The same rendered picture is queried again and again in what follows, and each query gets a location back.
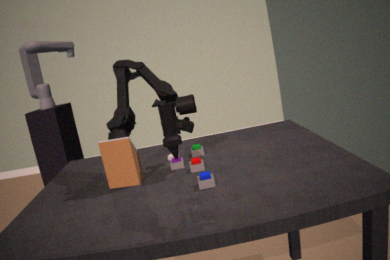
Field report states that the green button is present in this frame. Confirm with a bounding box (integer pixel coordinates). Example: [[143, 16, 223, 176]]
[[191, 144, 204, 158]]

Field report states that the purple button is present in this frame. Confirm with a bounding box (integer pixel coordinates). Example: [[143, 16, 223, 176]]
[[170, 157, 184, 170]]

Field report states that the red button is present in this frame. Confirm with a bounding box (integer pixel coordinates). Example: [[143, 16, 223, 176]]
[[189, 157, 205, 173]]

